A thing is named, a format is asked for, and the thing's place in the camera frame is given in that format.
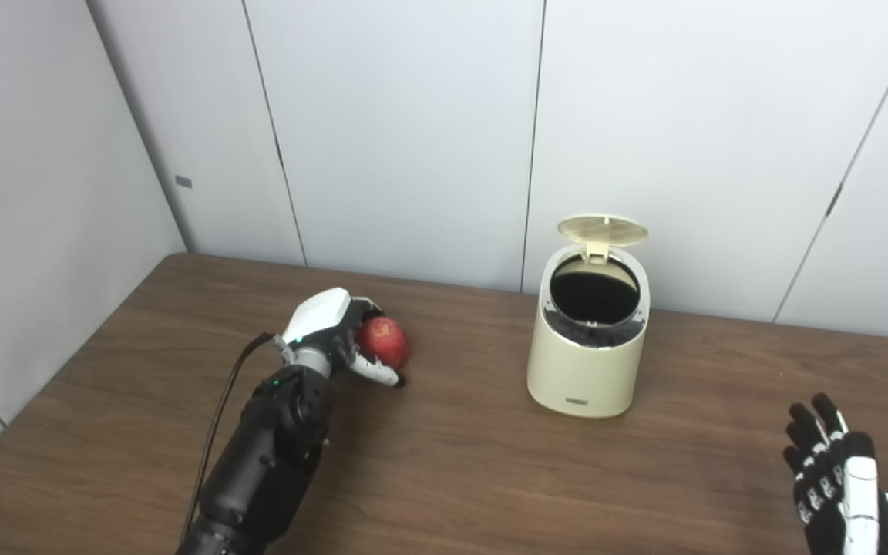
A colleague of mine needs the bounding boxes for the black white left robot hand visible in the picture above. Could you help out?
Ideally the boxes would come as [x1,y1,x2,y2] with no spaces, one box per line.
[281,287,408,389]

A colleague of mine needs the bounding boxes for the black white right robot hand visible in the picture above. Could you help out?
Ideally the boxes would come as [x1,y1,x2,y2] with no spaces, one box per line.
[782,393,888,555]

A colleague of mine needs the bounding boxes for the red apple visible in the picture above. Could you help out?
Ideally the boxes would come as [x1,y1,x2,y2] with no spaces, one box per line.
[357,315,411,369]

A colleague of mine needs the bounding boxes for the cream round bin lid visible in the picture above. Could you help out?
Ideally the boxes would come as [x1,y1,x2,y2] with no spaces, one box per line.
[557,214,650,264]

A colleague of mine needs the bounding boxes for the cream-colored bin body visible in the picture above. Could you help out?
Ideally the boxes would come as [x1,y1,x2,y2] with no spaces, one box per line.
[526,243,652,419]

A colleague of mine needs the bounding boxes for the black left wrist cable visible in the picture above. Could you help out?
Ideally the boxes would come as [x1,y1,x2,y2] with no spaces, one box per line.
[180,331,279,544]

